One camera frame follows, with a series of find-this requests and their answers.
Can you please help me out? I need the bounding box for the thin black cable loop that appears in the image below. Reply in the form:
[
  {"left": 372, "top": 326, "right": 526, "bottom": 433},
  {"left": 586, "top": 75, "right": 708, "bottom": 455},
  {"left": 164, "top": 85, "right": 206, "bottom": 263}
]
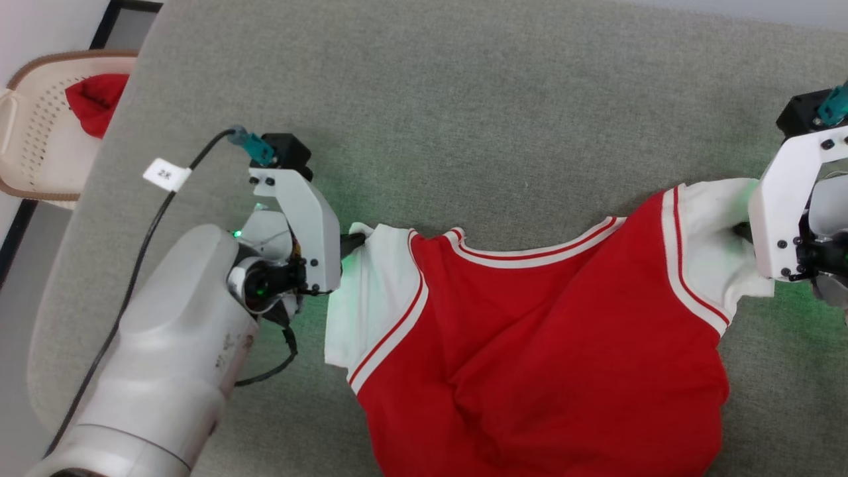
[{"left": 235, "top": 325, "right": 299, "bottom": 388}]

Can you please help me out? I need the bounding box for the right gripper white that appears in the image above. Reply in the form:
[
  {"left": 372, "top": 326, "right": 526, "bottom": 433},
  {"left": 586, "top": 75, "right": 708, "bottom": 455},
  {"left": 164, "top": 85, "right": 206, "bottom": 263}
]
[{"left": 732, "top": 125, "right": 848, "bottom": 282}]

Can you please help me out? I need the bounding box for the beige plastic laundry basket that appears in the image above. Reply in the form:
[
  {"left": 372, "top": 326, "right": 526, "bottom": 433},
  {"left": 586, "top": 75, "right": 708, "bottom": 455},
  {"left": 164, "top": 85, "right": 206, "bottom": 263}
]
[{"left": 0, "top": 50, "right": 140, "bottom": 211}]

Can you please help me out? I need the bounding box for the red and white jersey shirt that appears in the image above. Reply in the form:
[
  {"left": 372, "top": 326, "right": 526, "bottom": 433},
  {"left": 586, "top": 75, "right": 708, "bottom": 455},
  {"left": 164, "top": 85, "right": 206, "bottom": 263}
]
[{"left": 323, "top": 178, "right": 776, "bottom": 477}]

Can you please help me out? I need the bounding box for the red cloth in basket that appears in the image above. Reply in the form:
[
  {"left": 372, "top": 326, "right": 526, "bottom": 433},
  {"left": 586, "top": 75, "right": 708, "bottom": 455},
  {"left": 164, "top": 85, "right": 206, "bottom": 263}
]
[{"left": 64, "top": 73, "right": 131, "bottom": 140}]

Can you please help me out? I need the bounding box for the white cable label tag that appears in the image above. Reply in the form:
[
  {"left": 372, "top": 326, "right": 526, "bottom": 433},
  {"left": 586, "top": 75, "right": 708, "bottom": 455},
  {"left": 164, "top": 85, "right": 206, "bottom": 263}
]
[{"left": 142, "top": 158, "right": 193, "bottom": 193}]

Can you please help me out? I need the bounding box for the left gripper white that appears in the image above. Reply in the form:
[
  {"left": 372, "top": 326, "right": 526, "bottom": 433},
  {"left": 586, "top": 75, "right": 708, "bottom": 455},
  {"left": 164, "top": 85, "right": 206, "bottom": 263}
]
[{"left": 229, "top": 169, "right": 367, "bottom": 325}]

